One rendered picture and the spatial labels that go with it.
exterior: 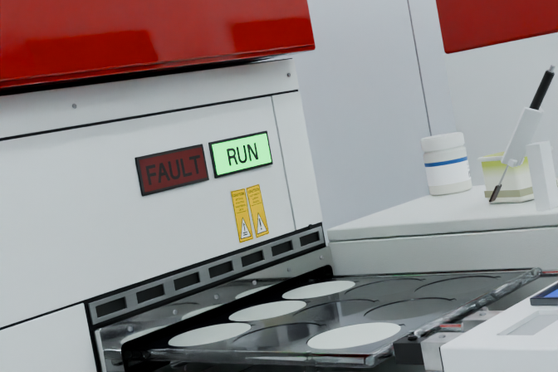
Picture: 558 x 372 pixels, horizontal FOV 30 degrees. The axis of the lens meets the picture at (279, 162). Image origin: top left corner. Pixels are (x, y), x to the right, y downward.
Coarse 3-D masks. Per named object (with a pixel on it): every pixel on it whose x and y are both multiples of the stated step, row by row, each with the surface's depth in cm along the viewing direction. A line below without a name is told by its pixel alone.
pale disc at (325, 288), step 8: (296, 288) 145; (304, 288) 144; (312, 288) 143; (320, 288) 142; (328, 288) 141; (336, 288) 140; (344, 288) 139; (288, 296) 140; (296, 296) 139; (304, 296) 138; (312, 296) 137
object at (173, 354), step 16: (128, 352) 123; (144, 352) 121; (160, 352) 119; (176, 352) 118; (192, 352) 116; (208, 352) 114; (224, 352) 113; (240, 352) 111; (256, 352) 110; (272, 352) 109; (288, 352) 107; (304, 352) 106; (320, 352) 105
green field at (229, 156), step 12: (216, 144) 137; (228, 144) 139; (240, 144) 140; (252, 144) 142; (264, 144) 144; (216, 156) 137; (228, 156) 138; (240, 156) 140; (252, 156) 142; (264, 156) 144; (228, 168) 138; (240, 168) 140
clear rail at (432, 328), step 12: (528, 276) 125; (540, 276) 127; (504, 288) 120; (516, 288) 123; (480, 300) 116; (492, 300) 118; (456, 312) 112; (468, 312) 114; (432, 324) 109; (408, 336) 105; (420, 336) 106; (384, 348) 102; (372, 360) 100; (384, 360) 102
